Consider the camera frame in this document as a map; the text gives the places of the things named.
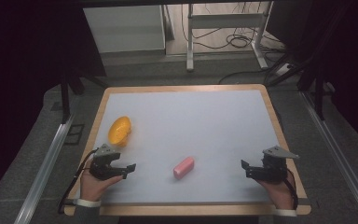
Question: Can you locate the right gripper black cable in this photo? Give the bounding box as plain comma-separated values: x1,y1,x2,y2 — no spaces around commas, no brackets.
283,167,299,211

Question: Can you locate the black metal stand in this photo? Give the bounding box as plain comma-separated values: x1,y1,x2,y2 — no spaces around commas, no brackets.
60,69,87,125

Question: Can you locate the black floor cable bundle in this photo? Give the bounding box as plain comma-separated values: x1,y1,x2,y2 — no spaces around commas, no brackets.
181,2,286,63

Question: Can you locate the white table mat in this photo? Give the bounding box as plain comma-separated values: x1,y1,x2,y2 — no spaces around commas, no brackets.
74,90,282,205

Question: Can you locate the person's right hand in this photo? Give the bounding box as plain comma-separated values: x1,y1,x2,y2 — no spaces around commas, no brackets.
255,173,296,210

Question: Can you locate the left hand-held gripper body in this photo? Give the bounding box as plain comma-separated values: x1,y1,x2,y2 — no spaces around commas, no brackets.
89,143,121,182

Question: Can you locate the pink soap bar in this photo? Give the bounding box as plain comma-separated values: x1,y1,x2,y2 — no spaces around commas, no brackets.
172,156,196,180

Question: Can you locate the aluminium rail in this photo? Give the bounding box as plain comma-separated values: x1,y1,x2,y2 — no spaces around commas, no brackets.
13,113,76,224
300,91,358,224

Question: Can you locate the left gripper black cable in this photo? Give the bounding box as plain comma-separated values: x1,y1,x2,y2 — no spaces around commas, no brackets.
57,148,99,216

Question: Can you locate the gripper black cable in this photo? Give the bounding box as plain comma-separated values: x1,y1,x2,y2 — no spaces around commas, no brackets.
57,148,99,216
283,167,299,211

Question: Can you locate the orange plastic bowl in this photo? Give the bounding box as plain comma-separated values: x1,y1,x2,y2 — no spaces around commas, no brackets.
107,116,132,148

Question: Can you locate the person's left hand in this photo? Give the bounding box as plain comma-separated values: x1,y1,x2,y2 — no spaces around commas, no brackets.
79,158,124,203

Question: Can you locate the dark curtain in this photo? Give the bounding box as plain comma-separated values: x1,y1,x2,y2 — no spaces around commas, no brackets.
266,0,358,155
0,0,107,206

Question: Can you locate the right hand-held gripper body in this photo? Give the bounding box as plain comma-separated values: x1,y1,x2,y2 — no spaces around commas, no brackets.
255,146,300,183

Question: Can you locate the black floor plate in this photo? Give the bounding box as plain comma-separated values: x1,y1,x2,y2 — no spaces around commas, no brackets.
63,123,86,146

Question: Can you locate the white power strip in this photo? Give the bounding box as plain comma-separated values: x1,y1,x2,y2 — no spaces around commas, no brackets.
275,63,294,77

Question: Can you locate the white metal desk frame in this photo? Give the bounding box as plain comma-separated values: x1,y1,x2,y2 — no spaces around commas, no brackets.
186,1,275,73

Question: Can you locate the white cabinet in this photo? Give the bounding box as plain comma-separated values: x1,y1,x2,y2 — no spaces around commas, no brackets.
83,4,167,54

